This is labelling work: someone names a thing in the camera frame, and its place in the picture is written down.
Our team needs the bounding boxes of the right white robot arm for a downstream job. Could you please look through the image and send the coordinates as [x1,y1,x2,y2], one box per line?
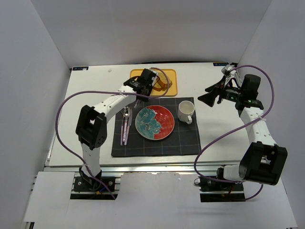
[198,74,288,186]

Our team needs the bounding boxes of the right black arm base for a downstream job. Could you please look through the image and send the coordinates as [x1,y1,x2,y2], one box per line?
[194,165,245,203]

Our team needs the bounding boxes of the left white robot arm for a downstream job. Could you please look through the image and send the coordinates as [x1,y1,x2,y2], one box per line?
[76,69,158,185]

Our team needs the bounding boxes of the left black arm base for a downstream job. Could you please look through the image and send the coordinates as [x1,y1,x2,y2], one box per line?
[70,174,121,200]

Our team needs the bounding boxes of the lower brown bread slice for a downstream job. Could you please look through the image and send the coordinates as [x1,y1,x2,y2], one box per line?
[153,81,167,92]

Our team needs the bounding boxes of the brown bread slice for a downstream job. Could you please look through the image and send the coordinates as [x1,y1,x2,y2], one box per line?
[157,72,172,88]
[153,81,167,92]

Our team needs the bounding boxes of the upper brown bread slice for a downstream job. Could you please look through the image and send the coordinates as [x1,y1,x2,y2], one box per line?
[157,72,172,88]

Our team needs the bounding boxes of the right blue table label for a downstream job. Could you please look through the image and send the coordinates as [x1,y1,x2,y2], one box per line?
[213,62,229,67]

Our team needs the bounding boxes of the blue table label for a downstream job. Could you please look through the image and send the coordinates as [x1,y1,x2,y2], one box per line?
[72,66,89,71]
[213,62,229,67]

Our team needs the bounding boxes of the white mug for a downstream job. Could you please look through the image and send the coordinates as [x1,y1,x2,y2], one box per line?
[177,101,195,125]

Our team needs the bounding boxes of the red and teal plate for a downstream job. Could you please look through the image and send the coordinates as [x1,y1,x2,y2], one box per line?
[134,105,175,141]

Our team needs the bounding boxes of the yellow tray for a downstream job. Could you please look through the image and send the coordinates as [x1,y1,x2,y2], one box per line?
[130,69,178,97]

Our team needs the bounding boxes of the dark checked placemat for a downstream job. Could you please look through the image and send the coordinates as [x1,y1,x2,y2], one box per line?
[111,97,201,157]

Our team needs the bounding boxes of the left blue table label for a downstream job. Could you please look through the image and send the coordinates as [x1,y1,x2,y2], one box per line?
[72,66,89,71]

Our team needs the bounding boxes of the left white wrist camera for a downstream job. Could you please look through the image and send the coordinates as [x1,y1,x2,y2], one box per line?
[149,68,160,86]

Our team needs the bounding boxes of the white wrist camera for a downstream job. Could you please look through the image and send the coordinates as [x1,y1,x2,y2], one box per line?
[149,68,160,86]
[221,65,236,84]

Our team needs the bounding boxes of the silver spoon pink handle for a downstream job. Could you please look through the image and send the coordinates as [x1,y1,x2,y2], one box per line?
[123,107,131,144]

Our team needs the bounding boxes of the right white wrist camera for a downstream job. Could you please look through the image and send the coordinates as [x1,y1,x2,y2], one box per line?
[221,65,236,84]

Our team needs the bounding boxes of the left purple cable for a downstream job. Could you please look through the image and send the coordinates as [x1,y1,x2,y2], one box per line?
[55,67,171,199]

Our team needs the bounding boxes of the aluminium table frame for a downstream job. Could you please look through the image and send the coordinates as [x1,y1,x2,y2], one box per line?
[33,62,272,191]

